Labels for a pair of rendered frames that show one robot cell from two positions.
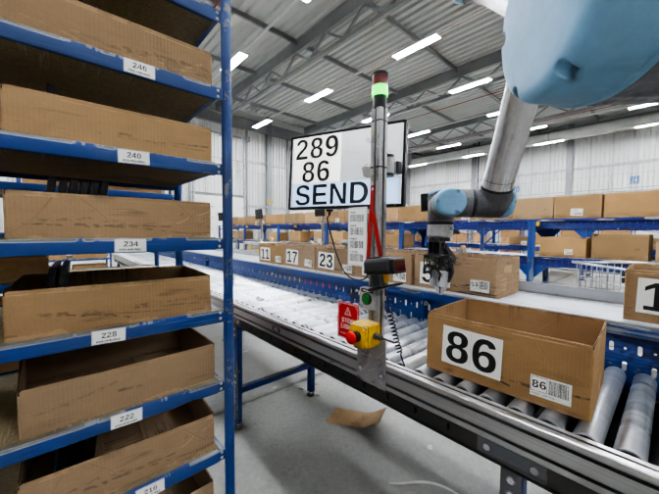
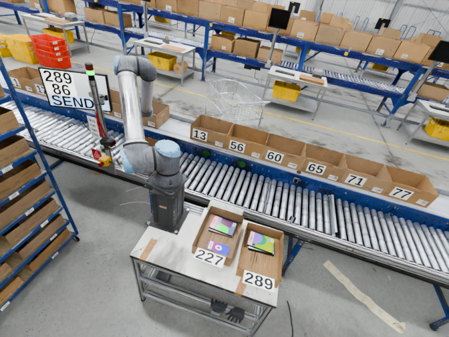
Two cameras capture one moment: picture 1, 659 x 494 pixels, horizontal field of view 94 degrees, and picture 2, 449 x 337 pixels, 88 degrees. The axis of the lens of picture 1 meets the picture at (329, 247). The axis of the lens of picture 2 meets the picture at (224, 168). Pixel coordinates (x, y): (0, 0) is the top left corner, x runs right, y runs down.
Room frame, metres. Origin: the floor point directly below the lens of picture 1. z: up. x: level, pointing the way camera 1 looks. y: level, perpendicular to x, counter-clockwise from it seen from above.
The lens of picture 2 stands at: (-0.90, -0.02, 2.25)
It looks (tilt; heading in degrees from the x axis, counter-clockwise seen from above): 39 degrees down; 322
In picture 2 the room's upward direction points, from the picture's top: 10 degrees clockwise
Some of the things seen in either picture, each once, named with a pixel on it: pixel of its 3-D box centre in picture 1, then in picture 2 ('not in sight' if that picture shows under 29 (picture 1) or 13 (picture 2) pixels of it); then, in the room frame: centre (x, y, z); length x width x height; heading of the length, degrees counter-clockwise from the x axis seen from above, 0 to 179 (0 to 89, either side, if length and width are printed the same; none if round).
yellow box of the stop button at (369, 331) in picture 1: (372, 336); (108, 162); (0.93, -0.13, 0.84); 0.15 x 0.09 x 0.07; 42
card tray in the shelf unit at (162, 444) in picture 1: (125, 432); (19, 213); (0.85, 0.57, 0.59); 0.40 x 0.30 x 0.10; 130
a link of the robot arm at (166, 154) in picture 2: not in sight; (166, 156); (0.21, -0.42, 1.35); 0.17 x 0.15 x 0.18; 80
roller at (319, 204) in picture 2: not in sight; (319, 212); (-0.28, -1.67, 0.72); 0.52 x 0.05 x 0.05; 132
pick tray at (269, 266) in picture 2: not in sight; (260, 252); (-0.39, -0.88, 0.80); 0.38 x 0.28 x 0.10; 135
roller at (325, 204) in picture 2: not in sight; (326, 214); (-0.33, -1.71, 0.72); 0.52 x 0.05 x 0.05; 132
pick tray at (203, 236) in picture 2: not in sight; (219, 233); (-0.12, -0.68, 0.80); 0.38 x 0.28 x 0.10; 132
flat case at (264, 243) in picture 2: not in sight; (260, 241); (-0.31, -0.94, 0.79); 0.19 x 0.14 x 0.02; 41
